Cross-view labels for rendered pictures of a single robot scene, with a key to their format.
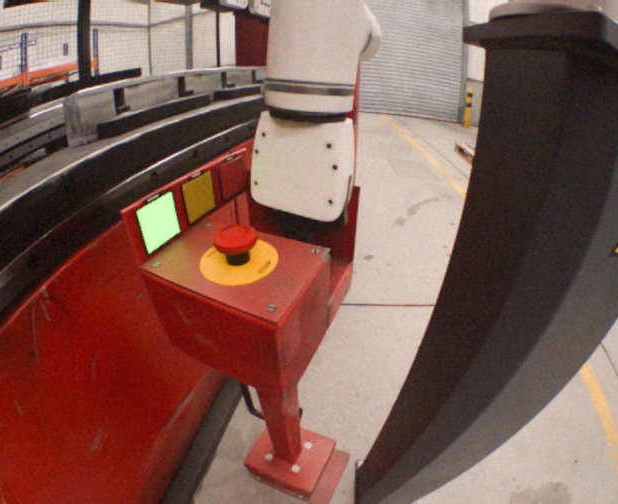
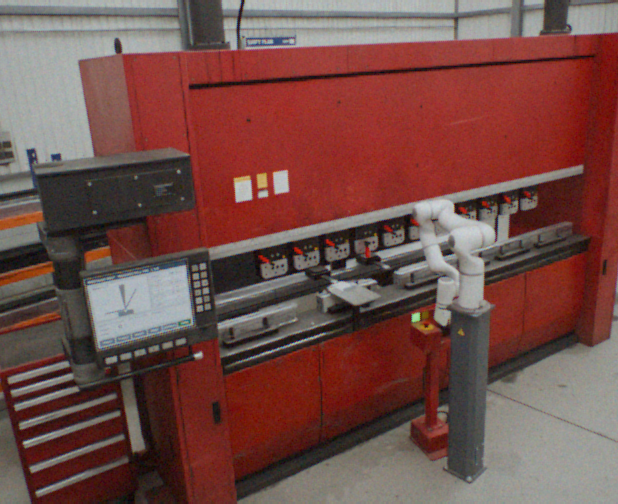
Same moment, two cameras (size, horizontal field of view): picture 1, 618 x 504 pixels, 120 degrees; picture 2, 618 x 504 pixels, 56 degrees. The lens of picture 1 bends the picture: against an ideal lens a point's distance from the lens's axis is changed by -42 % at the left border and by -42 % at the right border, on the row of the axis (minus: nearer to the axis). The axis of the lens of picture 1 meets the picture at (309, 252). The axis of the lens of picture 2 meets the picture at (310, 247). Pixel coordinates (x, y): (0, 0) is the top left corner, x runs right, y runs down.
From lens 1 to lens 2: 306 cm
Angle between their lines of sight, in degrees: 42
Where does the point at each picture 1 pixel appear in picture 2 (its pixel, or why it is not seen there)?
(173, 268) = (415, 325)
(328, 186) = (443, 319)
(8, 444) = (360, 346)
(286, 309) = (427, 333)
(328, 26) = (442, 295)
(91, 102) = (403, 277)
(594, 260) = (453, 333)
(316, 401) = not seen: hidden behind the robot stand
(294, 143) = (439, 311)
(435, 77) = not seen: outside the picture
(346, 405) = not seen: hidden behind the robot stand
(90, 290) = (394, 326)
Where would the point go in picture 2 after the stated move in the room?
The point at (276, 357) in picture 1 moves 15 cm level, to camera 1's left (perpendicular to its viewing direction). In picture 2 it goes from (424, 341) to (402, 333)
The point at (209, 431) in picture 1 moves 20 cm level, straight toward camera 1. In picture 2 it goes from (403, 414) to (407, 433)
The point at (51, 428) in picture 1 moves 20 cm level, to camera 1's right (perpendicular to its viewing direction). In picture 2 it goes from (370, 350) to (398, 361)
